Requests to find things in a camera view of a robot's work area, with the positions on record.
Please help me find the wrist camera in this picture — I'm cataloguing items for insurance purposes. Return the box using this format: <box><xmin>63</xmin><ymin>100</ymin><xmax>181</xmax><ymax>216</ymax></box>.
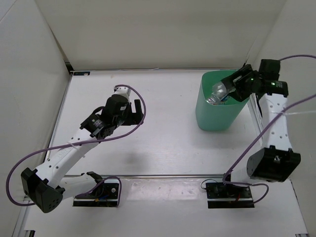
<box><xmin>259</xmin><ymin>59</ymin><xmax>280</xmax><ymax>80</ymax></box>
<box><xmin>114</xmin><ymin>86</ymin><xmax>131</xmax><ymax>101</ymax></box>

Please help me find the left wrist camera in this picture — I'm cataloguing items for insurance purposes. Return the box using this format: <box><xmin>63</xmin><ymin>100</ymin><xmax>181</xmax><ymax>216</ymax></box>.
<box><xmin>114</xmin><ymin>86</ymin><xmax>131</xmax><ymax>101</ymax></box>

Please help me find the clear bottle blue white label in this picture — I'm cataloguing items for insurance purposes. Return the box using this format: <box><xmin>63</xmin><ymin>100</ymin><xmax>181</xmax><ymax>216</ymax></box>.
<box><xmin>206</xmin><ymin>95</ymin><xmax>230</xmax><ymax>105</ymax></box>

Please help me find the green plastic bin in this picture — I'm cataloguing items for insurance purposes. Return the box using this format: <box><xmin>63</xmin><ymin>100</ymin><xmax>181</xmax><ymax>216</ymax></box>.
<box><xmin>195</xmin><ymin>70</ymin><xmax>248</xmax><ymax>131</ymax></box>

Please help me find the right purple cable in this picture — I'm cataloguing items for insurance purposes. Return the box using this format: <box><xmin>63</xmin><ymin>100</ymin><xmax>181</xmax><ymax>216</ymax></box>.
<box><xmin>222</xmin><ymin>54</ymin><xmax>316</xmax><ymax>203</ymax></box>

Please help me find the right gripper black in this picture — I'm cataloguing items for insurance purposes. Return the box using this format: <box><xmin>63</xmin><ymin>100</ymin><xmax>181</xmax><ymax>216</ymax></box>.
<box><xmin>221</xmin><ymin>64</ymin><xmax>261</xmax><ymax>103</ymax></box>

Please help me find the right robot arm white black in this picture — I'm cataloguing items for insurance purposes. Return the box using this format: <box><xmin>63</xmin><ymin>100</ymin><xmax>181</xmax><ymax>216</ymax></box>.
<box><xmin>219</xmin><ymin>59</ymin><xmax>301</xmax><ymax>198</ymax></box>

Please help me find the clear bottle black label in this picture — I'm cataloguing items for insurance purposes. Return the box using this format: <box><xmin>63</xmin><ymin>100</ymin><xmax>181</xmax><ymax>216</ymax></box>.
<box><xmin>212</xmin><ymin>82</ymin><xmax>234</xmax><ymax>99</ymax></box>

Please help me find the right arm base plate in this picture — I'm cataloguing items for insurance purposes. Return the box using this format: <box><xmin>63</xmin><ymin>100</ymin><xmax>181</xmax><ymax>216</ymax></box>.
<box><xmin>200</xmin><ymin>179</ymin><xmax>254</xmax><ymax>209</ymax></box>

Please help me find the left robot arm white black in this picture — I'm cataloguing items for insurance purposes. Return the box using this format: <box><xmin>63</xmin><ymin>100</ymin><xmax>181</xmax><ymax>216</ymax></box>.
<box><xmin>21</xmin><ymin>95</ymin><xmax>146</xmax><ymax>213</ymax></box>

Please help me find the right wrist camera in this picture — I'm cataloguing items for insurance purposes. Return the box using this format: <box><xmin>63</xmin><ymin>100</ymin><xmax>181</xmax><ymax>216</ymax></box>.
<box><xmin>259</xmin><ymin>59</ymin><xmax>280</xmax><ymax>80</ymax></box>

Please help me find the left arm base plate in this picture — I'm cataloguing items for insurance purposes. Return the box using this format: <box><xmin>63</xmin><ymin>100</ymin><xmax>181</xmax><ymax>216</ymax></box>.
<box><xmin>73</xmin><ymin>176</ymin><xmax>122</xmax><ymax>207</ymax></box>

